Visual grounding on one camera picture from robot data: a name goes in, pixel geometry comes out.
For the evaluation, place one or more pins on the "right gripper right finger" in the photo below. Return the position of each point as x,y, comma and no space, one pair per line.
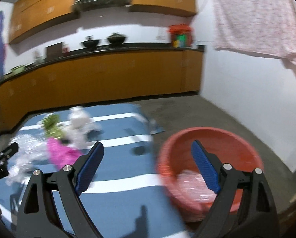
244,205

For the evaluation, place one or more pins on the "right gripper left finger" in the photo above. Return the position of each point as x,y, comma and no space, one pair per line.
38,216

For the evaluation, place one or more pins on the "clear plastic bag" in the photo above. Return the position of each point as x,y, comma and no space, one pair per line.
31,151

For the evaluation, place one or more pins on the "large bubble wrap sheet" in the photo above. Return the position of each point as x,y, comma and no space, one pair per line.
193,186

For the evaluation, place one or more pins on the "magenta plastic bag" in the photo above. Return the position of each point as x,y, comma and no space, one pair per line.
61,155

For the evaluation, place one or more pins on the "lower wooden kitchen cabinets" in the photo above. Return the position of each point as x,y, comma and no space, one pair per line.
98,77

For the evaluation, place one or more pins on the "wooden kitchen cabinets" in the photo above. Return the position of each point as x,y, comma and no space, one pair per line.
32,16
98,77

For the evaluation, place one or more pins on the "upper wooden kitchen cabinets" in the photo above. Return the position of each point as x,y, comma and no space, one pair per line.
32,16

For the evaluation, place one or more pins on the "red plastic basket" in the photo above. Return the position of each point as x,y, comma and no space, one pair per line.
189,163

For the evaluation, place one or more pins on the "olive green plastic bag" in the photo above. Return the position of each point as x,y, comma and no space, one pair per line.
51,128

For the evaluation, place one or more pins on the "blue white striped mat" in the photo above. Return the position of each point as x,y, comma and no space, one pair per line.
126,197

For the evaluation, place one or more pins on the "white plastic bag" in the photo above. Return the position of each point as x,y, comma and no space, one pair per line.
80,128

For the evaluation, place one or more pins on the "green bowl on counter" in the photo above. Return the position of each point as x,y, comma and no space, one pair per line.
17,69

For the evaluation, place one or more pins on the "dark cutting board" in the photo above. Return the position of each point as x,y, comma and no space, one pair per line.
54,51

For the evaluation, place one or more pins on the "small red bottle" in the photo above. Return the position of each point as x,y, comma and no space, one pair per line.
65,50

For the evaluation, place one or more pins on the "black wok left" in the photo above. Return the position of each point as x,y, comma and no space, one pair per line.
90,43

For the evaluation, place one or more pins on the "black wok with lid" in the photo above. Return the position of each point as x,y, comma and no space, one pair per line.
116,39

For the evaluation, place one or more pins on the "orange covered jar rack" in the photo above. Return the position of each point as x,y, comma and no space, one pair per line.
180,35

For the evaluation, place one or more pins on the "pink floral hanging cloth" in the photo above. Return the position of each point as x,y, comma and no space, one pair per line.
266,27

